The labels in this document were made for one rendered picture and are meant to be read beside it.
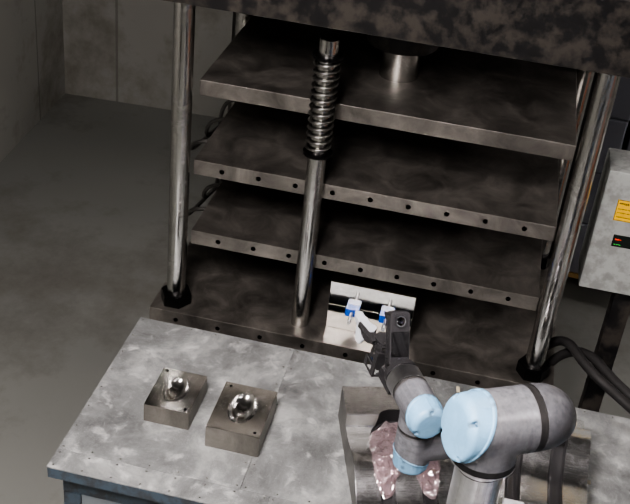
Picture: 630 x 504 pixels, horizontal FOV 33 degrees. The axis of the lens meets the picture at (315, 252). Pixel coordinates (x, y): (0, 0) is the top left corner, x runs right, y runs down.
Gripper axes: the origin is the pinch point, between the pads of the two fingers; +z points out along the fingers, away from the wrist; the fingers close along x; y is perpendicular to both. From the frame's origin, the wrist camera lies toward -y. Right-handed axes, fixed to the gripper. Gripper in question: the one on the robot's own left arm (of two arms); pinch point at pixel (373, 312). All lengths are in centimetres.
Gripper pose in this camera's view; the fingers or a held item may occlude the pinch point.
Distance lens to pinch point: 231.7
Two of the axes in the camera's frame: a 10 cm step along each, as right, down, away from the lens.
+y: -2.2, 8.5, 4.8
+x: 9.3, 0.4, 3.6
